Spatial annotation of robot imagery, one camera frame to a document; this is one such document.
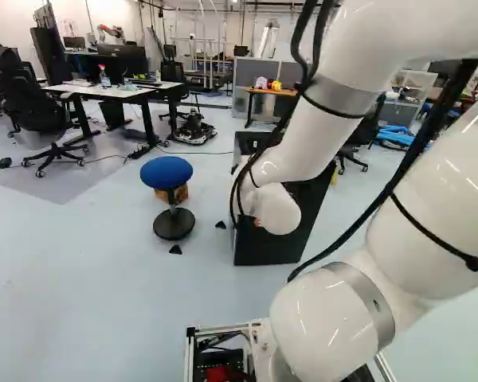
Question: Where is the wooden top table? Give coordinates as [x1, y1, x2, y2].
[245, 86, 300, 130]

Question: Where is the white desk with black legs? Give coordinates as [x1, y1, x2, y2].
[42, 80, 185, 150]

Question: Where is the black mini fridge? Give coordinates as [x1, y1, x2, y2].
[231, 130, 338, 267]

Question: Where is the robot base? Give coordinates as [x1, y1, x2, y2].
[184, 319, 388, 382]

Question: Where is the blue round stool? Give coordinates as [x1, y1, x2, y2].
[139, 155, 197, 241]

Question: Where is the grey partition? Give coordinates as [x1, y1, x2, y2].
[232, 56, 316, 119]

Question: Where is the small cardboard box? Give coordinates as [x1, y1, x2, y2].
[154, 183, 190, 204]

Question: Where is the black monitor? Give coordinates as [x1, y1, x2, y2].
[96, 44, 150, 83]

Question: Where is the black swivel chair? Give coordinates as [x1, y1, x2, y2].
[335, 92, 386, 175]

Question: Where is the black power strip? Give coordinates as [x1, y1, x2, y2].
[127, 144, 151, 161]

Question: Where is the black office chair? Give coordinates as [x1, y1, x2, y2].
[0, 48, 91, 179]

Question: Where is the black and white floor robot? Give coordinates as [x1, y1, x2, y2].
[174, 111, 217, 145]

